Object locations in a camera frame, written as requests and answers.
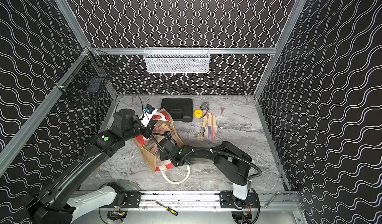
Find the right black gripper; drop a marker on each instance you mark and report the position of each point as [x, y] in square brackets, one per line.
[166, 143]

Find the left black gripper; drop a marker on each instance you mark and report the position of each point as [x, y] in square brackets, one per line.
[149, 127]

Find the red jute tote bag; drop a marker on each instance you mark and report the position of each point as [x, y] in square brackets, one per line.
[162, 119]

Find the bamboo fan floral white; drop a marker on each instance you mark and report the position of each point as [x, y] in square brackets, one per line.
[202, 131]

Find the bamboo fan pink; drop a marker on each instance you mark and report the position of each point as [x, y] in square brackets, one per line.
[215, 118]

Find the bamboo fan purple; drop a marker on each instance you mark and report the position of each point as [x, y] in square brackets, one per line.
[209, 127]

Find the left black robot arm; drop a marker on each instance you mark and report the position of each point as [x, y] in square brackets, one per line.
[54, 204]

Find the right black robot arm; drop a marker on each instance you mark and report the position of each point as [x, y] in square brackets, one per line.
[231, 161]

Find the folding fans bundle in bag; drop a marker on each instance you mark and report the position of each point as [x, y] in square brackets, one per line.
[153, 138]

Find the black plastic tool case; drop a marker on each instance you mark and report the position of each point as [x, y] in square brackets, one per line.
[180, 109]

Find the yellow thread seal tape spool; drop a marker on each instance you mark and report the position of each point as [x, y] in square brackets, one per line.
[198, 113]

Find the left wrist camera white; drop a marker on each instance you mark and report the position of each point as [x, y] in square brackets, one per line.
[148, 112]

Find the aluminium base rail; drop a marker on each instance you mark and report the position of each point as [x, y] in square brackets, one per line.
[207, 201]

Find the steel ball valve brown handle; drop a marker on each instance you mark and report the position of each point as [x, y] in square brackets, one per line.
[205, 108]

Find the yellow black handled screwdriver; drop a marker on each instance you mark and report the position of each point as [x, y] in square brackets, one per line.
[172, 211]

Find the white wire mesh basket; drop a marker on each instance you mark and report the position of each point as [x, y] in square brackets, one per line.
[177, 59]

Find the black wire mesh basket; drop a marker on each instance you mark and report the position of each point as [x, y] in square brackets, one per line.
[88, 84]

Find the aluminium frame corner post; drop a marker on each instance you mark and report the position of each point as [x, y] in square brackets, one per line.
[288, 27]

